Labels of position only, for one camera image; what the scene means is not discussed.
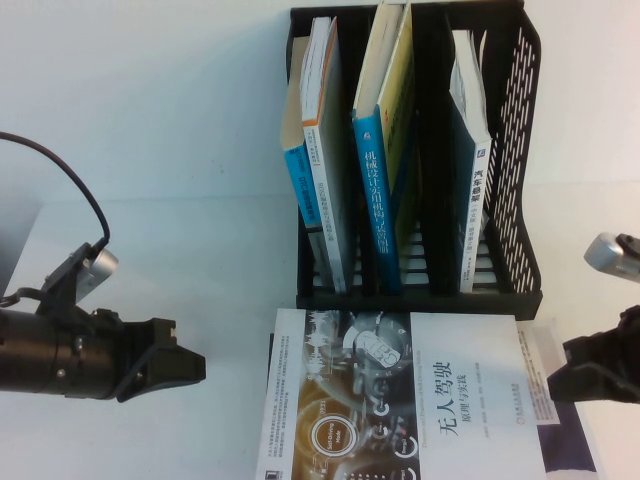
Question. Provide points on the cyan spine book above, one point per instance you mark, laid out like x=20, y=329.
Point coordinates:
x=300, y=185

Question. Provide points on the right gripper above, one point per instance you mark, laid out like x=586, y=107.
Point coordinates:
x=629, y=355

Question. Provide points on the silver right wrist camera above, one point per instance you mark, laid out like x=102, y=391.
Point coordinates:
x=612, y=255

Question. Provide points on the white autonomous driving book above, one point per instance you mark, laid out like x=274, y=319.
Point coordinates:
x=475, y=400

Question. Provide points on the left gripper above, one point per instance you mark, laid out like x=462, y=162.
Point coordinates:
x=95, y=355

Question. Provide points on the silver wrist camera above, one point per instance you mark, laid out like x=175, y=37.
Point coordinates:
x=612, y=255
x=97, y=267

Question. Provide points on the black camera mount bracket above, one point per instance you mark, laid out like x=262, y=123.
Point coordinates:
x=60, y=285

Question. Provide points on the black plastic book stand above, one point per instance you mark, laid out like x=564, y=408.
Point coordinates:
x=515, y=150

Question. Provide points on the blue spine mechanical design book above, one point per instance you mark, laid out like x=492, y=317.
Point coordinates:
x=375, y=200

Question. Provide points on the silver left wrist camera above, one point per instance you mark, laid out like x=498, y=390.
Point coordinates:
x=97, y=267

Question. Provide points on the yellow cover book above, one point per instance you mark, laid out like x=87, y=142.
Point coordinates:
x=400, y=100

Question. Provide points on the white spine orange stripe book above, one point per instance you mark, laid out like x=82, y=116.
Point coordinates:
x=325, y=200

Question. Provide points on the teal cover car suspension book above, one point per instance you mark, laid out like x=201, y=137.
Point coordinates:
x=475, y=225

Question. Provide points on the dark mobile robot book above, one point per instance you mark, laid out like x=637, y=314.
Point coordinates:
x=565, y=440

